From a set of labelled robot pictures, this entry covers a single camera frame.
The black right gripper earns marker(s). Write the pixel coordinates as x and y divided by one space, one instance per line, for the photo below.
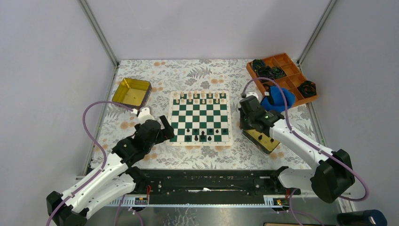
242 125

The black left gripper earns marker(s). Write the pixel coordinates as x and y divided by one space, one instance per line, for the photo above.
166 133

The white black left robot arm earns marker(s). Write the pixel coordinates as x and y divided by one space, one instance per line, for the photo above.
119 176

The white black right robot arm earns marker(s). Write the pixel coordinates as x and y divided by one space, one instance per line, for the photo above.
330 172

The green white chess board mat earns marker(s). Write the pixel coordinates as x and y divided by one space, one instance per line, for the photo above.
194 111

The gold tin box right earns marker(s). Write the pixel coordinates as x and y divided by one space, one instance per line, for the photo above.
261 141

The gold tin lid left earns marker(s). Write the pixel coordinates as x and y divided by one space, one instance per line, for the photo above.
133 93

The orange compartment tray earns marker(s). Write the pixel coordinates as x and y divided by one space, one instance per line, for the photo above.
292 78

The black hexagonal part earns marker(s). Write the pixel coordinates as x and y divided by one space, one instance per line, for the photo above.
307 89

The dark cylinder bottle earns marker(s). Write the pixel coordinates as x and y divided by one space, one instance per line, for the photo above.
362 218

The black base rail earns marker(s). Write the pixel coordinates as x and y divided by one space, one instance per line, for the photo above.
216 188

